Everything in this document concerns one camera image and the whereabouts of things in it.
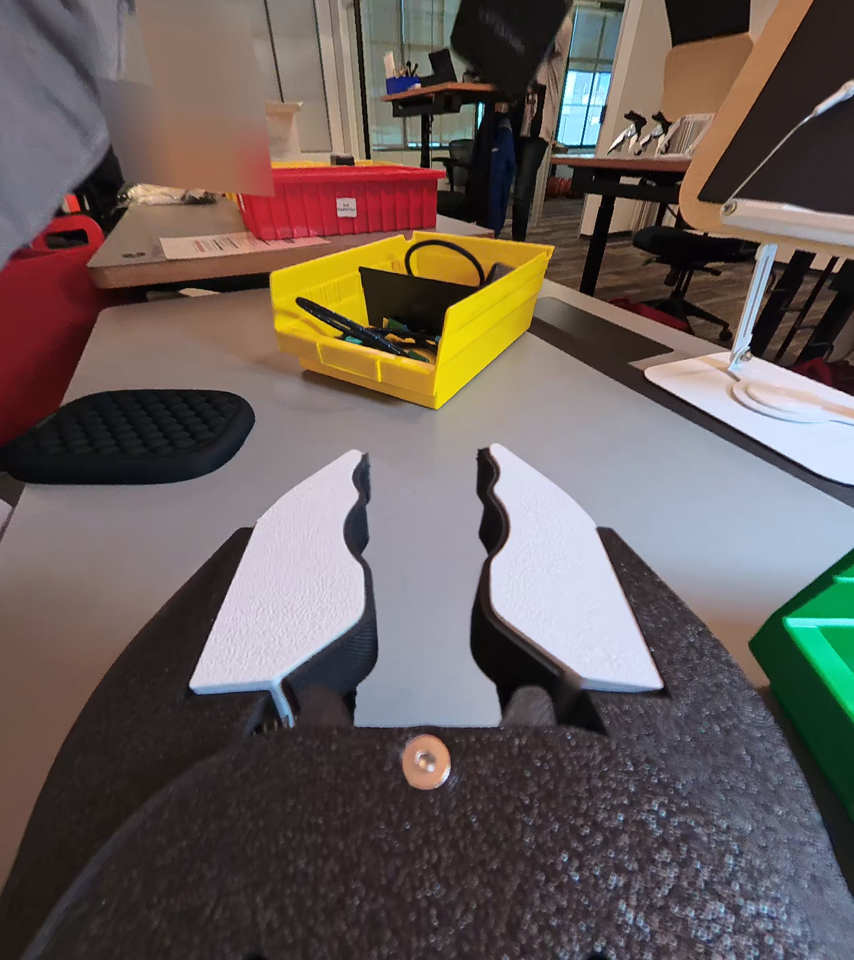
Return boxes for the yellow plastic bin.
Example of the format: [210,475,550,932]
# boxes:
[269,231,555,411]

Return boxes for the wooden table board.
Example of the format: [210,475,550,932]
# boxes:
[88,196,332,291]

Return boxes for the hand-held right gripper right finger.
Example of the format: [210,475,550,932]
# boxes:
[469,442,665,695]

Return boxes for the black and wood panel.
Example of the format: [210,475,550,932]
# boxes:
[663,0,754,114]

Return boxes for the green plastic bin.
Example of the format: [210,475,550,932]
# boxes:
[748,521,854,875]

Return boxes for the wooden standing desk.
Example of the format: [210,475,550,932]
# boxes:
[382,81,501,170]

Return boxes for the hanging dark jacket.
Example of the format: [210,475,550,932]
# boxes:
[472,112,551,243]

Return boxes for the printed paper sheet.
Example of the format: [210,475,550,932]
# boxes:
[160,232,332,261]

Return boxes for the person's left forearm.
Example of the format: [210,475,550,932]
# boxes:
[0,0,135,305]

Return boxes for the black office chair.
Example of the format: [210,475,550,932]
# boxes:
[631,225,735,344]

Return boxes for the black textured wrist rest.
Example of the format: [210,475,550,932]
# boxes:
[0,388,257,486]

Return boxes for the wooden desk black legs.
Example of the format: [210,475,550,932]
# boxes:
[550,153,692,297]

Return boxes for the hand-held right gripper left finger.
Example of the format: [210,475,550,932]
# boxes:
[188,448,380,730]

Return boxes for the red plastic bin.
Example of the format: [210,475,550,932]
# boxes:
[235,161,448,243]

